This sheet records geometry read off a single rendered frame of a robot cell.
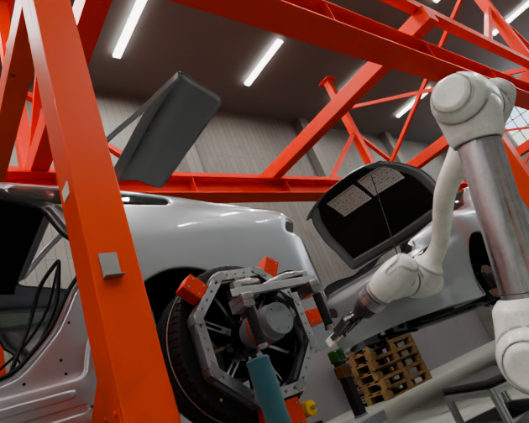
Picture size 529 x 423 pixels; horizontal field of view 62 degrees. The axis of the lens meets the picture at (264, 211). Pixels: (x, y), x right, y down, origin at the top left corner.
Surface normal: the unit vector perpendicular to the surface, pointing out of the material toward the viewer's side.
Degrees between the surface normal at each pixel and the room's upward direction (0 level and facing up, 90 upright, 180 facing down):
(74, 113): 90
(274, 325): 90
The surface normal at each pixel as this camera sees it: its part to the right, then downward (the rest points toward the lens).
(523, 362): -0.66, 0.07
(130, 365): 0.54, -0.51
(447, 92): -0.70, -0.14
